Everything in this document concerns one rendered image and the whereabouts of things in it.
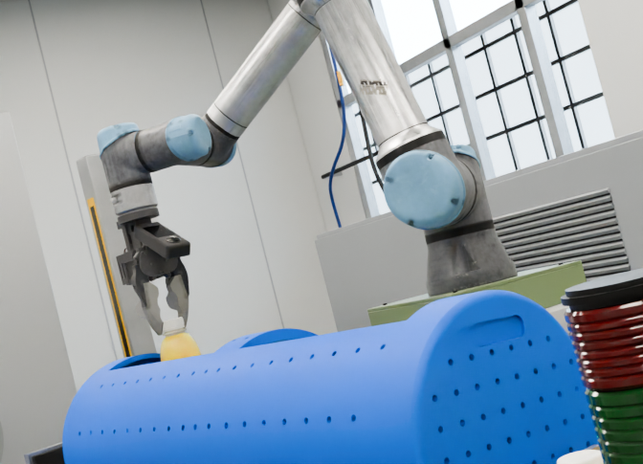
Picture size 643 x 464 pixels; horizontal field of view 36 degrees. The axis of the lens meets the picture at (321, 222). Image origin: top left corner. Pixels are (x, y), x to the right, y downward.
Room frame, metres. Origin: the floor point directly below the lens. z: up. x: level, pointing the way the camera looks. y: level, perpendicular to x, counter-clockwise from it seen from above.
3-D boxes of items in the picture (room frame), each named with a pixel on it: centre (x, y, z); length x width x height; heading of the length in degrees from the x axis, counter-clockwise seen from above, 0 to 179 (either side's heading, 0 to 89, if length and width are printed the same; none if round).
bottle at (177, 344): (1.69, 0.29, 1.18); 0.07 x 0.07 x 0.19
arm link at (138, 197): (1.70, 0.31, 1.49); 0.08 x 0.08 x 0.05
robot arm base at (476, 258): (1.66, -0.22, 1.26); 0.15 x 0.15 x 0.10
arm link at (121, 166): (1.71, 0.30, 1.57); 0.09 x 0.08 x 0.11; 71
